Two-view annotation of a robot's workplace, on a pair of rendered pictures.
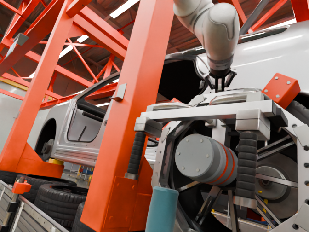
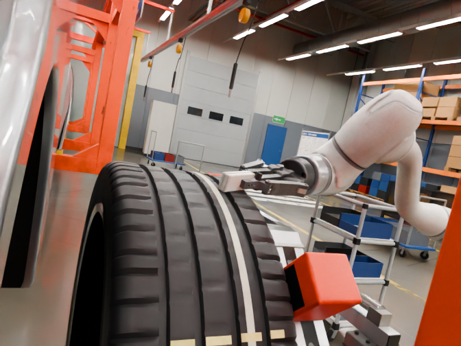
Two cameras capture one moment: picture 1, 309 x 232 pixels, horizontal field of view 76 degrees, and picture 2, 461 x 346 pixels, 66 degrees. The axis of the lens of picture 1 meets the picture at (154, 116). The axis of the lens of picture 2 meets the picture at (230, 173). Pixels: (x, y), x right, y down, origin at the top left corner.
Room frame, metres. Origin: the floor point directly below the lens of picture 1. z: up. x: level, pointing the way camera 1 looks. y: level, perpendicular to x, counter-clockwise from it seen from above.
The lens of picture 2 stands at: (1.37, -0.08, 1.26)
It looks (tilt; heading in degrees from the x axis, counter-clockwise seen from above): 6 degrees down; 200
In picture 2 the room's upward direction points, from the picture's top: 12 degrees clockwise
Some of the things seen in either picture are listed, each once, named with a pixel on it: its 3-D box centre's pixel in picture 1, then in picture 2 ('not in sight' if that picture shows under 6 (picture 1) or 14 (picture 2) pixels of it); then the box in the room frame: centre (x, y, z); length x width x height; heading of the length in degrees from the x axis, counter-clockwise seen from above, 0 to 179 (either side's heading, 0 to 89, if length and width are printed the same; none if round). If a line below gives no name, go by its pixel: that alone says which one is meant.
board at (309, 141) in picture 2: not in sight; (309, 160); (-9.59, -1.62, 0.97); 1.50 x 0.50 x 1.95; 43
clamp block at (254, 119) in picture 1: (253, 124); not in sight; (0.44, -0.23, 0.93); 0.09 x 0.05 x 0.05; 135
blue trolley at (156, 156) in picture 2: not in sight; (167, 150); (-7.42, -5.26, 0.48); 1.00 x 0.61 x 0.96; 138
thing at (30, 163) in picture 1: (42, 160); not in sight; (2.59, 1.25, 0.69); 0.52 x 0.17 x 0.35; 135
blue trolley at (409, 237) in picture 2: not in sight; (400, 220); (-4.88, 0.67, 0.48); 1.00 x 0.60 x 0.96; 41
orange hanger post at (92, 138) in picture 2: not in sight; (88, 75); (-3.15, -4.42, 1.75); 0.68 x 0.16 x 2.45; 135
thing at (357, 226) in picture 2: not in sight; (344, 261); (-1.42, -0.04, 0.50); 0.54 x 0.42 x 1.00; 45
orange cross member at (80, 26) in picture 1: (134, 71); not in sight; (3.32, 0.52, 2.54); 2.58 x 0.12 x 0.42; 135
